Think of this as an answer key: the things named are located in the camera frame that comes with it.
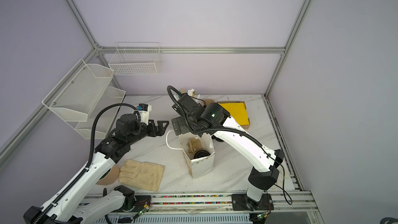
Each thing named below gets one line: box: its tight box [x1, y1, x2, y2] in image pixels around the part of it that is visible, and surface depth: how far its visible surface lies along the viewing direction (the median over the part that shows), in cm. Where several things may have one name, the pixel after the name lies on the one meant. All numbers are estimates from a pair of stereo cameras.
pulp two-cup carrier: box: [187, 137, 204, 154], surface depth 92 cm
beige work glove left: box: [118, 159, 165, 192], surface depth 84 cm
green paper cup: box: [193, 149, 211, 160], surface depth 78 cm
